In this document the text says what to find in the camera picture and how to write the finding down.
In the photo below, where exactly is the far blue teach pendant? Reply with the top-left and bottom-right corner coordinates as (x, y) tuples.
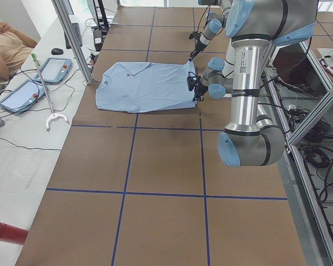
(39, 58), (72, 84)

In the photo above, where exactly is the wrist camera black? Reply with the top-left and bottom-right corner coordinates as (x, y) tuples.
(186, 71), (200, 91)
(189, 31), (201, 41)

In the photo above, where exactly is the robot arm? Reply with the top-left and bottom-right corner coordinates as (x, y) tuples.
(187, 1), (318, 167)
(188, 0), (233, 61)

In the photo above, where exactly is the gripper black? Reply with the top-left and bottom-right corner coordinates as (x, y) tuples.
(188, 39), (210, 62)
(193, 83), (208, 101)

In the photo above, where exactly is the person in beige shirt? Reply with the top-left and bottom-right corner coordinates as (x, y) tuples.
(0, 22), (37, 81)

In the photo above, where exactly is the light blue t-shirt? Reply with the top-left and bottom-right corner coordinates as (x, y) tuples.
(95, 62), (195, 113)

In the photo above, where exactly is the reacher grabber stick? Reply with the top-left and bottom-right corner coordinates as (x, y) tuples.
(31, 53), (69, 132)

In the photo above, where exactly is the black computer mouse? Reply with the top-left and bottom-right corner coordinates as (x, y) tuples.
(51, 48), (64, 55)

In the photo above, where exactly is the red cylinder bottle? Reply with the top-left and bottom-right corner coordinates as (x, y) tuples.
(0, 222), (29, 245)

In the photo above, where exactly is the blue teach pendant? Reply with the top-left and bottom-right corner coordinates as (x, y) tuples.
(0, 80), (45, 114)
(39, 58), (72, 84)

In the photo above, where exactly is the black keyboard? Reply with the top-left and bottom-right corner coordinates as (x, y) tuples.
(64, 22), (83, 50)

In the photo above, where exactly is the near blue teach pendant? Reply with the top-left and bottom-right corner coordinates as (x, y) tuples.
(0, 80), (45, 114)

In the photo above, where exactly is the aluminium frame post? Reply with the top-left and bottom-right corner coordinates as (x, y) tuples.
(52, 0), (93, 85)

